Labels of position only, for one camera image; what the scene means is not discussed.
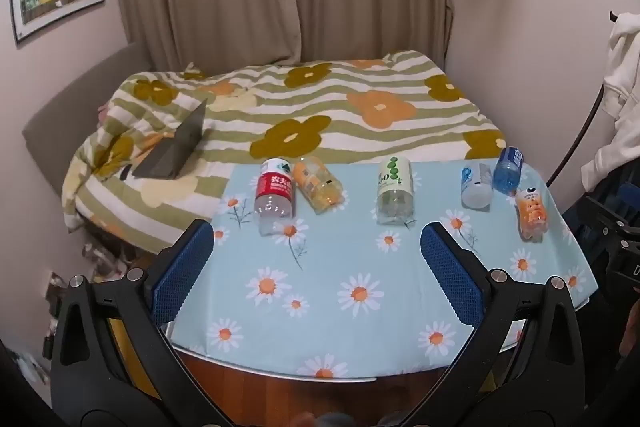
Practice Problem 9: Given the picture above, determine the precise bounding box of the light blue daisy tablecloth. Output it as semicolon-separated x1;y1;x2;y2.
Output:
165;159;598;380

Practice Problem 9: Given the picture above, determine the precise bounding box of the grey bed headboard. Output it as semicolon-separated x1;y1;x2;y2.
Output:
22;41;153;192

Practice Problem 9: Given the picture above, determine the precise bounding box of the blue plastic bottle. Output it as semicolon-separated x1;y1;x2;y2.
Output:
492;146;526;196

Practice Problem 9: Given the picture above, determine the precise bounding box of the white hooded garment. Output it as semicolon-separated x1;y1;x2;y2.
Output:
580;12;640;180

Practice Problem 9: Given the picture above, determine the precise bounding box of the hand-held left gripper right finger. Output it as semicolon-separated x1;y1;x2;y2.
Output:
400;222;587;427

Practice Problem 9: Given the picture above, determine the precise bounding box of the black cable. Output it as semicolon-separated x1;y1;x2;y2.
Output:
545;77;608;188

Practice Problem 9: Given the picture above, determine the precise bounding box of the white label clear bottle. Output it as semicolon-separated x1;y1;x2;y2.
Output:
459;163;495;210

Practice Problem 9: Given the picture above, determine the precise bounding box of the green label clear bottle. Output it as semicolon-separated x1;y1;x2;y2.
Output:
375;156;417;226

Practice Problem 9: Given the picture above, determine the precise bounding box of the floor clutter pile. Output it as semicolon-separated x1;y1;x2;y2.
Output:
80;243;133;282

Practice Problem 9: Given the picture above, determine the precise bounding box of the orange drink bottle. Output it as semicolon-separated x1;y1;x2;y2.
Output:
291;157;345;214

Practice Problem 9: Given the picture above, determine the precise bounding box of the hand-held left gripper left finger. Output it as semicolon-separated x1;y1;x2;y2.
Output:
47;219;236;427

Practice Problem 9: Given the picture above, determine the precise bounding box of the grey tablet case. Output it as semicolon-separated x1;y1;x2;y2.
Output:
131;98;208;180

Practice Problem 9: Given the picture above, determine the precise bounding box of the red label water bottle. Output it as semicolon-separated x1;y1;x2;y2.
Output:
253;158;296;236

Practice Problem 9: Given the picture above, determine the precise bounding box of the striped floral blanket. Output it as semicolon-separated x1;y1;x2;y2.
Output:
61;51;508;255

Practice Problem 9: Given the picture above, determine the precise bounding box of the small orange cartoon bottle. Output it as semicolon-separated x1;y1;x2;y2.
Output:
515;187;548;242

